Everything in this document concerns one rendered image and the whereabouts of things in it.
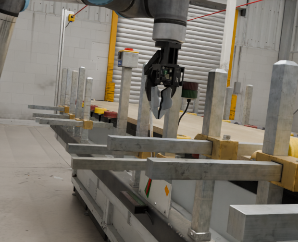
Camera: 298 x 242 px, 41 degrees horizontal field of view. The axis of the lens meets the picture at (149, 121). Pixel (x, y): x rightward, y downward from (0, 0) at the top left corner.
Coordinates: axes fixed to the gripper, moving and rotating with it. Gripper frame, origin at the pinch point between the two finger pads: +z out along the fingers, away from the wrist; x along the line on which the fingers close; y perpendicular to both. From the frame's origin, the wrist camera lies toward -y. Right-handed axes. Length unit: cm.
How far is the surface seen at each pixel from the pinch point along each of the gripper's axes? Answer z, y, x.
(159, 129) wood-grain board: 11, -60, 25
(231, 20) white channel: -59, -141, 103
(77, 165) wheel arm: 16.2, -2.6, -21.0
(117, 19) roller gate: -151, -783, 184
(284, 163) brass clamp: 3.4, 47.4, 6.7
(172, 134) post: 6.4, -6.9, 8.5
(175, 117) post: 1.1, -6.9, 8.8
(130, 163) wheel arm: 15.2, -2.8, -5.5
